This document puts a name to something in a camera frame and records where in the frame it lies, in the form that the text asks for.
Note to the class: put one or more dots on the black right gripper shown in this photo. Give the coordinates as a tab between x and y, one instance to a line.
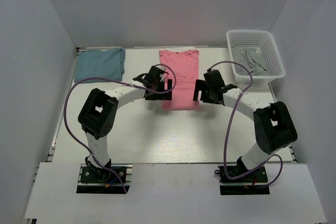
200	85

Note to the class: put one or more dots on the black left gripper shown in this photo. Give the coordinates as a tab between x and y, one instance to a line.
165	96

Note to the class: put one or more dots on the pink t shirt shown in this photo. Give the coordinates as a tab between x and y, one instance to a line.
185	65

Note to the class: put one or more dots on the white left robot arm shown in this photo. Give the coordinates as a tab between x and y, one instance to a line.
97	116

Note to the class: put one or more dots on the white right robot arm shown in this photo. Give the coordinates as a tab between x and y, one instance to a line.
273	125

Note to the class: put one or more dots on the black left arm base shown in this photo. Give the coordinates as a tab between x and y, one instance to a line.
93	180

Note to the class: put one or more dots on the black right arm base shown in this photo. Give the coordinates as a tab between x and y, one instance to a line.
252	184

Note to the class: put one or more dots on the grey t shirt in basket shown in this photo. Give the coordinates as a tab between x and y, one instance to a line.
251	59

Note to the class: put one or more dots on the teal folded t shirt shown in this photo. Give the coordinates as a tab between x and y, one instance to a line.
100	63

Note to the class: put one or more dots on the white plastic basket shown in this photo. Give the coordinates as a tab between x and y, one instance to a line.
261	41

